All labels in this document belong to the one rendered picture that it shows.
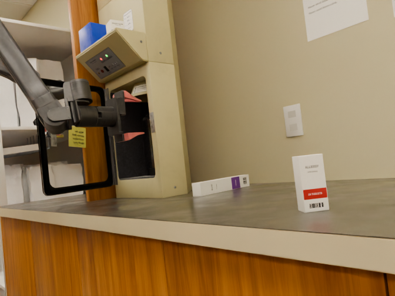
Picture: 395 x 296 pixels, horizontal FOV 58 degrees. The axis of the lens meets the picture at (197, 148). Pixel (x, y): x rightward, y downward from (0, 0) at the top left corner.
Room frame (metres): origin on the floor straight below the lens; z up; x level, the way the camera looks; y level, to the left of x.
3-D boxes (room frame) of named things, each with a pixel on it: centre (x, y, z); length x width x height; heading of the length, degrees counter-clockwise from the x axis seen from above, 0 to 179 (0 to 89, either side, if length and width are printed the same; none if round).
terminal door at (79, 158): (1.31, 0.44, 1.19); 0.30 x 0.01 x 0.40; 147
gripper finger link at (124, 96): (1.04, 0.19, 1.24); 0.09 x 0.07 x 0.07; 132
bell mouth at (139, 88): (1.39, 0.15, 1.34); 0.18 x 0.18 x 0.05
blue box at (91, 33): (1.36, 0.34, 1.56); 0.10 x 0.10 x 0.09; 42
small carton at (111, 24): (1.25, 0.24, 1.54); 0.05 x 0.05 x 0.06; 32
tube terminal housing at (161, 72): (1.42, 0.15, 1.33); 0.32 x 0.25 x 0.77; 42
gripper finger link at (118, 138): (1.04, 0.19, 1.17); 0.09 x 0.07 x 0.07; 132
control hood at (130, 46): (1.30, 0.28, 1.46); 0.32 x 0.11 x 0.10; 42
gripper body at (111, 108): (1.00, 0.24, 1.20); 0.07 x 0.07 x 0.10; 42
